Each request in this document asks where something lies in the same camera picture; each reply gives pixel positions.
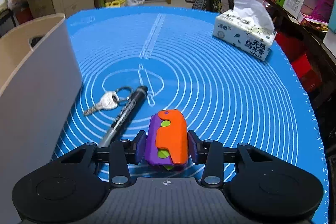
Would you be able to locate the orange purple plastic toy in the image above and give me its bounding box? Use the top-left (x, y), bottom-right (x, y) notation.
top-left (144, 110), bottom-right (189, 170)

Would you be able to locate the beige plastic storage bin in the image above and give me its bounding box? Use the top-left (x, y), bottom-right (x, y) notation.
top-left (1, 14), bottom-right (82, 223)

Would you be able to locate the black marker pen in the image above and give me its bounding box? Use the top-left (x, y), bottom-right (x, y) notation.
top-left (98, 85), bottom-right (148, 147)

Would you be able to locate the blue silicone baking mat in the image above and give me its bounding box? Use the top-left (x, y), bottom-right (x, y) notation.
top-left (53, 6), bottom-right (329, 223)

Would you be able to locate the white tissue paper pack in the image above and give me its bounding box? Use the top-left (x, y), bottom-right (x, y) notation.
top-left (213, 0), bottom-right (276, 61)

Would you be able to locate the silver key with ring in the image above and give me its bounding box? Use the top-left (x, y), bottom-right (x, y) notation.
top-left (83, 86), bottom-right (133, 116)

